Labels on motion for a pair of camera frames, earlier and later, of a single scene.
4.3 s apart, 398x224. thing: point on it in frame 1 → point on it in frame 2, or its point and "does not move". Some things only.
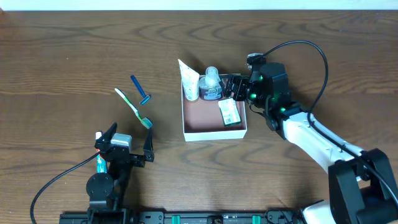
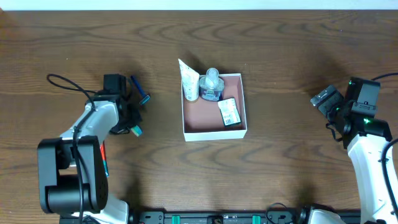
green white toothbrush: x=145 y=122 → x=137 y=130
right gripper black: x=241 y=89 → x=339 y=115
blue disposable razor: x=146 y=96 does not move
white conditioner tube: x=190 y=78 does not move
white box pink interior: x=202 y=121 does not move
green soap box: x=229 y=111 does not move
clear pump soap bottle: x=209 y=88 does not move
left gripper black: x=130 y=157 → x=133 y=112
